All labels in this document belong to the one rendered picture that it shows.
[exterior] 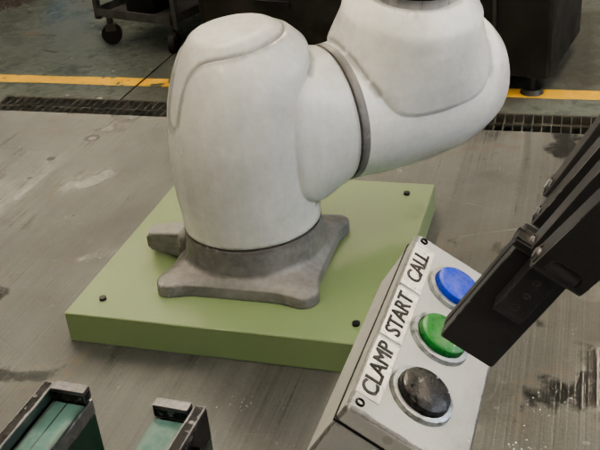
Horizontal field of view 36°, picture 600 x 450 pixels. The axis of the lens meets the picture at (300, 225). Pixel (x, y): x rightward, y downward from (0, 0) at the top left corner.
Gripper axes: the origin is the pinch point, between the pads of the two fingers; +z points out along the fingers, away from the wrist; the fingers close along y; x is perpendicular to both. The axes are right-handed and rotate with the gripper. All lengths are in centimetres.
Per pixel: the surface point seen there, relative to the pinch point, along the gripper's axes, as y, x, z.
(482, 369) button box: -4.9, 3.0, 8.1
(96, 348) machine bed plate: -30, -21, 53
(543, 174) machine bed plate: -79, 15, 30
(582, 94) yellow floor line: -307, 56, 99
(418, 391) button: 0.7, -0.4, 7.3
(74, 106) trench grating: -274, -116, 209
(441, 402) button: 0.4, 0.9, 7.3
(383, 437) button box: 3.5, -1.0, 8.7
